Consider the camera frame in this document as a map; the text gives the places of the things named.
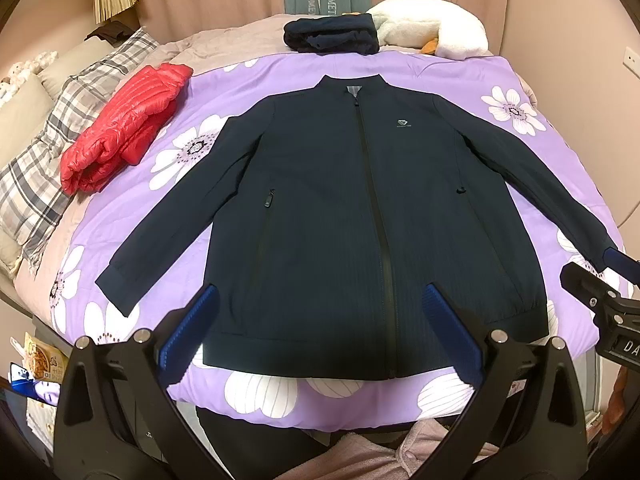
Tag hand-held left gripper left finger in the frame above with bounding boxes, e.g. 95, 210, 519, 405
54, 282, 221, 480

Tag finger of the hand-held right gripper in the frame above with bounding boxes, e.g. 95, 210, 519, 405
559, 261, 632, 317
601, 246, 640, 287

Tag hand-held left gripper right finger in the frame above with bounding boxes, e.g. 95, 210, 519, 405
422, 282, 588, 480

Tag navy zip jacket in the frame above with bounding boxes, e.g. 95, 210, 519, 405
94, 74, 621, 382

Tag folded navy clothes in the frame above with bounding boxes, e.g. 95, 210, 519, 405
282, 14, 382, 56

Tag person's pink robe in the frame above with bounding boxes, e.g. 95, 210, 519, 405
325, 417, 501, 480

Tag snack packet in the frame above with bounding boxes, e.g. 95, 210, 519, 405
22, 332, 68, 381

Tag blue packet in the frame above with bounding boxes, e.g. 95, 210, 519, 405
10, 362, 61, 406

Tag red puffer jacket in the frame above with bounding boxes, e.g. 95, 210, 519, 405
61, 62, 195, 195

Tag purple floral blanket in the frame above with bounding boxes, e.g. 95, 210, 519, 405
50, 52, 631, 433

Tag grey plaid pillow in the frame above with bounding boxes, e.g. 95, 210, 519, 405
0, 27, 161, 266

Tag large beige pillow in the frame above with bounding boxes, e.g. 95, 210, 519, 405
0, 72, 56, 166

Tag small beige pillow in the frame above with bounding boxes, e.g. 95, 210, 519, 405
37, 37, 121, 101

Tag white plush goose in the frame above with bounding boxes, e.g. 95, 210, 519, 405
367, 0, 490, 58

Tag white plush toys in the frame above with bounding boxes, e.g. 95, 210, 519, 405
0, 50, 58, 101

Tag dark brown cloth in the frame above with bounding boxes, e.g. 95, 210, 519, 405
85, 19, 141, 43

